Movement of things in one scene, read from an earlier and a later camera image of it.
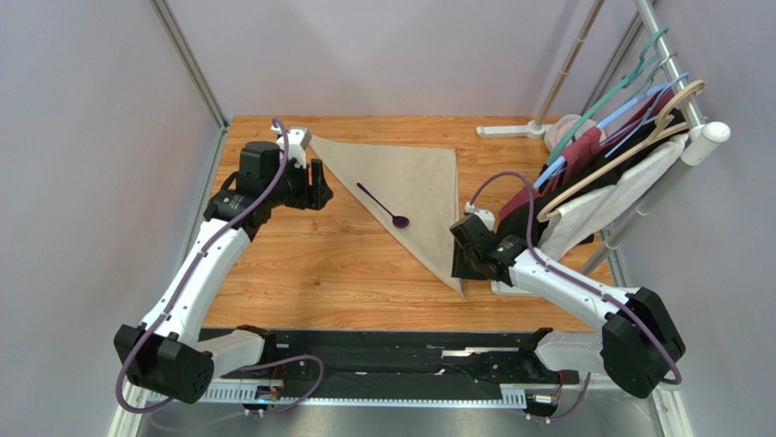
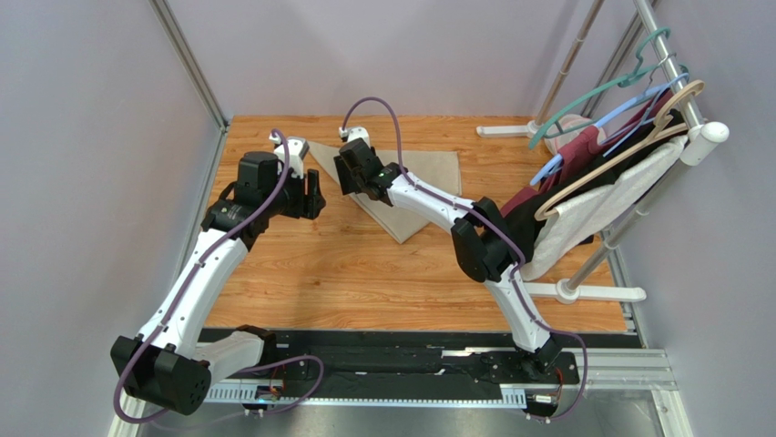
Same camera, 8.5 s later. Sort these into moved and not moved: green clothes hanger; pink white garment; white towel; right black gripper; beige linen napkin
Moved: beige linen napkin; green clothes hanger; right black gripper
Not moved: pink white garment; white towel
